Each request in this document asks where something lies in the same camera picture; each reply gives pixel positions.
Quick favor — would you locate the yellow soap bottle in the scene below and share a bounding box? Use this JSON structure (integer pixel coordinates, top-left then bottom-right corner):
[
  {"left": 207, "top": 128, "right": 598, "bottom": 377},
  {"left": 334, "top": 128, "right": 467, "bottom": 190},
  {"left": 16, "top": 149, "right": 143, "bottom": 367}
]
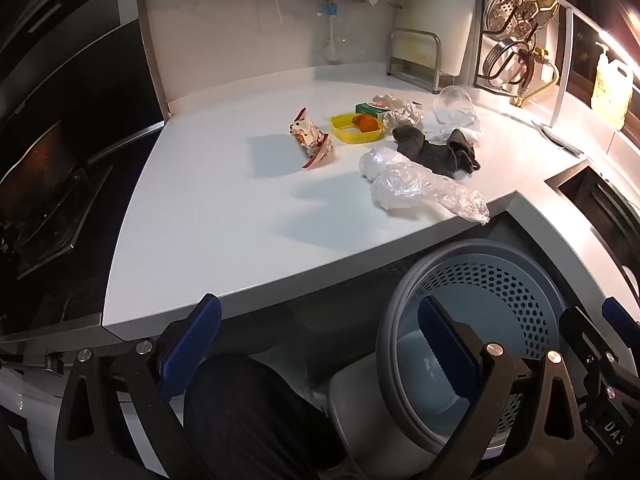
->
[{"left": 591, "top": 42, "right": 635, "bottom": 131}]

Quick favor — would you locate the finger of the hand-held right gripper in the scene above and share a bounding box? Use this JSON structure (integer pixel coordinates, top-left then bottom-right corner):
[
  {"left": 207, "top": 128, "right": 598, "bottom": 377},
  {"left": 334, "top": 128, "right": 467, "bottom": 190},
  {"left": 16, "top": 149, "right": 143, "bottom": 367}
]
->
[
  {"left": 602, "top": 297, "right": 640, "bottom": 356},
  {"left": 559, "top": 306, "right": 621, "bottom": 368}
]

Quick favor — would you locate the LED light strip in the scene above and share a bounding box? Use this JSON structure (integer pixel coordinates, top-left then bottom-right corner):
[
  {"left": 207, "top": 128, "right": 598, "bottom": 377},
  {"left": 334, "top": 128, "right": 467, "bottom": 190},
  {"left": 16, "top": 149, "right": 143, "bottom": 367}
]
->
[{"left": 595, "top": 25, "right": 640, "bottom": 68}]

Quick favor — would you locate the red and white snack wrapper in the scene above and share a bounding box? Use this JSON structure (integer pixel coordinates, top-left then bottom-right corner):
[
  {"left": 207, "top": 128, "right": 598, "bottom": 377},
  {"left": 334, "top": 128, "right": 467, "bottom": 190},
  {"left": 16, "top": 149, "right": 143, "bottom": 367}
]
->
[{"left": 290, "top": 107, "right": 333, "bottom": 170}]

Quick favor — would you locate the clear plastic bag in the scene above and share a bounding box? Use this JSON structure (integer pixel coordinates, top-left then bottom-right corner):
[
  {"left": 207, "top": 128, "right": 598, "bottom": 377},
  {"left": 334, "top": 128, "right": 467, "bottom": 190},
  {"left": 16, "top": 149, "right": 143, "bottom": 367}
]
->
[{"left": 359, "top": 146, "right": 491, "bottom": 226}]

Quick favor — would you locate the black wire rack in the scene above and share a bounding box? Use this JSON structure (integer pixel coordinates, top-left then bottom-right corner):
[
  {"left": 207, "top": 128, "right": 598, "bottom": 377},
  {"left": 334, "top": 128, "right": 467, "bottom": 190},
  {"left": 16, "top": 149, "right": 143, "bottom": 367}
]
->
[{"left": 472, "top": 0, "right": 561, "bottom": 98}]

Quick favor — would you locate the dark brown cloth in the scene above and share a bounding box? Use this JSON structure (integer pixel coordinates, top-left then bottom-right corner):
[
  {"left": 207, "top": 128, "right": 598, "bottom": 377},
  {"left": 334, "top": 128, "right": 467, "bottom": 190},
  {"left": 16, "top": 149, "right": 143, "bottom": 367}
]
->
[{"left": 391, "top": 126, "right": 482, "bottom": 178}]

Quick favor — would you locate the black gas stove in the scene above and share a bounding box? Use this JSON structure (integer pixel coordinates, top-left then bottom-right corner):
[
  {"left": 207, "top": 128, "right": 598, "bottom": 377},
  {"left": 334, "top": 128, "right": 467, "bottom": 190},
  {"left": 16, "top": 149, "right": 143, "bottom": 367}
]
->
[{"left": 0, "top": 120, "right": 116, "bottom": 281}]

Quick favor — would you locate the white flat utensil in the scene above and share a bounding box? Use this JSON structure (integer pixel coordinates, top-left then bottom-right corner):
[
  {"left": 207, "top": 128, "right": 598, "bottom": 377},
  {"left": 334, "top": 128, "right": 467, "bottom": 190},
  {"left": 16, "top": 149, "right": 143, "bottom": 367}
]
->
[{"left": 532, "top": 120, "right": 583, "bottom": 156}]

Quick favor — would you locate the round metal strainer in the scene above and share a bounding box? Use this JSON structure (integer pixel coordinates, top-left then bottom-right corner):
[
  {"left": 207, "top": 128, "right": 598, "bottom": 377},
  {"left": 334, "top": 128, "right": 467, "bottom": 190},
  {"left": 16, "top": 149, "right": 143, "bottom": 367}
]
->
[{"left": 484, "top": 37, "right": 532, "bottom": 86}]

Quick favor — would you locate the crumpled white paper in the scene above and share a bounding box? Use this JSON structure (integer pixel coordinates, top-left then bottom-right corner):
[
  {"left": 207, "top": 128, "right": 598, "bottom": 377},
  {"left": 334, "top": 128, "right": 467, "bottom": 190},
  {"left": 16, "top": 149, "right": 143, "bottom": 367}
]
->
[{"left": 372, "top": 94, "right": 425, "bottom": 133}]

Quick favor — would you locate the metal board stand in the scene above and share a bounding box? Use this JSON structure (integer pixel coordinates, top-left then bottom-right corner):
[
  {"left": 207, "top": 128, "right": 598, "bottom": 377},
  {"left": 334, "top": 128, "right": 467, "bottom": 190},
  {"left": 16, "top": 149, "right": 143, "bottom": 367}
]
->
[{"left": 387, "top": 29, "right": 442, "bottom": 92}]

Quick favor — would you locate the steel kitchen sink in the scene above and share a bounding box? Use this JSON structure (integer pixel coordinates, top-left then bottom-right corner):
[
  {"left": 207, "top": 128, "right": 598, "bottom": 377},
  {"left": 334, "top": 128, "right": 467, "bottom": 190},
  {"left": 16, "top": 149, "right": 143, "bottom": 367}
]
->
[{"left": 545, "top": 160, "right": 640, "bottom": 286}]

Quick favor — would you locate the white vertical pipe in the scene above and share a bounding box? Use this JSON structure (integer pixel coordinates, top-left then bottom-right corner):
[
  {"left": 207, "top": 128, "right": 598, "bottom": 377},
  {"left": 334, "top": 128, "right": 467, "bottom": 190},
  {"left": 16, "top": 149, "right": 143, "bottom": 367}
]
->
[{"left": 550, "top": 0, "right": 577, "bottom": 127}]

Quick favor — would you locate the grey perforated waste bin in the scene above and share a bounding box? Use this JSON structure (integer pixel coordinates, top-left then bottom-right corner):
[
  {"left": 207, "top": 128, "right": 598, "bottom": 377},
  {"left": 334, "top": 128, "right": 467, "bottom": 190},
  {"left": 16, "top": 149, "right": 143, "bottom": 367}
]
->
[{"left": 327, "top": 239, "right": 581, "bottom": 480}]

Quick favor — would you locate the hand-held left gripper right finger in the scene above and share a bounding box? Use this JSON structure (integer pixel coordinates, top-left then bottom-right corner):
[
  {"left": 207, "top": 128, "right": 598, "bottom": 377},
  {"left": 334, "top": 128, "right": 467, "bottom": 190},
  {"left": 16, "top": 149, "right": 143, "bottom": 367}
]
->
[{"left": 417, "top": 295, "right": 583, "bottom": 480}]

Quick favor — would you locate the dark framed window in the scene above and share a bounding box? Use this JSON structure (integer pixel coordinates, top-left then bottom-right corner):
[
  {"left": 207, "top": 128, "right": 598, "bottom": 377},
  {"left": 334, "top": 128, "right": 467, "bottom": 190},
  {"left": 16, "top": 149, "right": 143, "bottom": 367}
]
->
[{"left": 570, "top": 10, "right": 640, "bottom": 111}]

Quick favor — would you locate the white cutting board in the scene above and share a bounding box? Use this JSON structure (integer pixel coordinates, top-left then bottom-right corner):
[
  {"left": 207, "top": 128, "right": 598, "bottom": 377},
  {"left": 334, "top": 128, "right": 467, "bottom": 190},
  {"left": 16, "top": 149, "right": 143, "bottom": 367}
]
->
[{"left": 395, "top": 0, "right": 481, "bottom": 77}]

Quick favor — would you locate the person's leg in dark trousers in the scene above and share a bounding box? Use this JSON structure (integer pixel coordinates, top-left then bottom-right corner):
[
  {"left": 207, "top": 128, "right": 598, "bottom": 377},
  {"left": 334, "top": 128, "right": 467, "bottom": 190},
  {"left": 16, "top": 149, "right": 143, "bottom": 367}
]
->
[{"left": 182, "top": 355, "right": 346, "bottom": 480}]

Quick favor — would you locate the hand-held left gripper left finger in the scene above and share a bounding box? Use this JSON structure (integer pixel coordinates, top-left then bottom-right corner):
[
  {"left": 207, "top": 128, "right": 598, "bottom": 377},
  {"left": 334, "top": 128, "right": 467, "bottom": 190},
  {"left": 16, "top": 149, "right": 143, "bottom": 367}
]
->
[{"left": 54, "top": 292, "right": 223, "bottom": 480}]

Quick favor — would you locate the yellow plastic tray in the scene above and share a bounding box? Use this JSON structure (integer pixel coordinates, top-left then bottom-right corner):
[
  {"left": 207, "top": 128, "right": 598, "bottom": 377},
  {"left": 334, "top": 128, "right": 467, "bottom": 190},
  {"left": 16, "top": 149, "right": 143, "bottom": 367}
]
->
[{"left": 330, "top": 113, "right": 386, "bottom": 145}]

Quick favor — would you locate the bottle brush with blue tag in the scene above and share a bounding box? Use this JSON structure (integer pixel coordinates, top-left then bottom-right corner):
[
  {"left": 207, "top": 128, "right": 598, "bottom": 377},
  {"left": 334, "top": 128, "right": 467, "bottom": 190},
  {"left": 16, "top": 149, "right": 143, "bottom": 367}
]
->
[{"left": 320, "top": 2, "right": 351, "bottom": 63}]

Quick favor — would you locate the metal steamer basket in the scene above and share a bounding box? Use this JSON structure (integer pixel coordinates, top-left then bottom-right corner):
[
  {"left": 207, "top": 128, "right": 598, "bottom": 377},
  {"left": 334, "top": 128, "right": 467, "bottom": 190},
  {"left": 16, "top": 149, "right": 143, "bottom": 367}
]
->
[{"left": 484, "top": 0, "right": 561, "bottom": 41}]

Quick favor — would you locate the brass gas valve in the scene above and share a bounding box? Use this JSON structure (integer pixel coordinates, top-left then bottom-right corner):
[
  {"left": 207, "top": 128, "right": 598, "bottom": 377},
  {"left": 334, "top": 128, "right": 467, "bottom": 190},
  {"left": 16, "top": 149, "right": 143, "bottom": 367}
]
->
[{"left": 510, "top": 46, "right": 561, "bottom": 108}]

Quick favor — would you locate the small green carton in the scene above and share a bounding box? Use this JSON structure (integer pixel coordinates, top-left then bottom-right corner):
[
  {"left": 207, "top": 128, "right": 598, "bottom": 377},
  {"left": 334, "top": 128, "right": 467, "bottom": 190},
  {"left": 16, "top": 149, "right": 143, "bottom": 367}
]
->
[{"left": 355, "top": 101, "right": 396, "bottom": 122}]

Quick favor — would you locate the clear plastic cup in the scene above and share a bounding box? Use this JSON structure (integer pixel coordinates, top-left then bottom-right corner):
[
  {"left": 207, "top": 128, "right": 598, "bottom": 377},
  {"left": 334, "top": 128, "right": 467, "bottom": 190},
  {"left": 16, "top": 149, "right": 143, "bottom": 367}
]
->
[{"left": 432, "top": 86, "right": 475, "bottom": 121}]

